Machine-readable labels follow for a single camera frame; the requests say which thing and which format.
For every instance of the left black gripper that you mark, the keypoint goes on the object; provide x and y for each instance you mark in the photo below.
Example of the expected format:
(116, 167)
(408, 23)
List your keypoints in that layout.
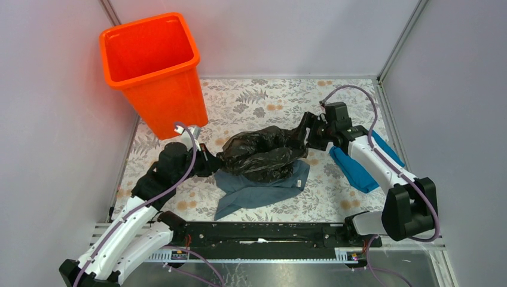
(210, 163)

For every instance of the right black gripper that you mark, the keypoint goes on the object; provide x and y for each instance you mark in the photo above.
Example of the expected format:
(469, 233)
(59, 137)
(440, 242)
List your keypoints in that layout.
(309, 121)

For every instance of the black plastic trash bag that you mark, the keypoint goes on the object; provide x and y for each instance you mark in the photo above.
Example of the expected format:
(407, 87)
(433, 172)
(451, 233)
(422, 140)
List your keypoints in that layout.
(265, 155)

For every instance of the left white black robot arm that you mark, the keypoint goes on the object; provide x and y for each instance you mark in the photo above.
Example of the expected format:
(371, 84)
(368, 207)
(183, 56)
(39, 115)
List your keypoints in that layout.
(118, 252)

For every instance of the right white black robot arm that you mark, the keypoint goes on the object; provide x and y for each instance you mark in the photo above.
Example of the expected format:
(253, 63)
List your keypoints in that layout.
(410, 207)

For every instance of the orange plastic trash bin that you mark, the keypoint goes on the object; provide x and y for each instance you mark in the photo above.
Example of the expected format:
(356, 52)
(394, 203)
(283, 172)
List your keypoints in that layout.
(153, 62)

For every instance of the grey-blue cloth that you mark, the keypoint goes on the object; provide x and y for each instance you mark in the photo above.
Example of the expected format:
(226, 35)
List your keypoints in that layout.
(241, 193)

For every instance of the floral patterned table mat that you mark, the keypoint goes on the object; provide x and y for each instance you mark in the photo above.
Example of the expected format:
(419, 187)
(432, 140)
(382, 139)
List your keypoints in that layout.
(235, 106)

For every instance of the teal blue cloth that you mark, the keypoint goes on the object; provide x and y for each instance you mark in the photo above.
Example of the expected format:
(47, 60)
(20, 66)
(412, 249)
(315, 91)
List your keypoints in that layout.
(356, 175)

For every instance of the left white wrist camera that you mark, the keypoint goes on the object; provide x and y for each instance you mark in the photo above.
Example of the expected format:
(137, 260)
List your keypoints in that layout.
(188, 135)

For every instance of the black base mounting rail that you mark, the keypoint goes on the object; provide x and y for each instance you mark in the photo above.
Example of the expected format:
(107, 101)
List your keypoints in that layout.
(265, 240)

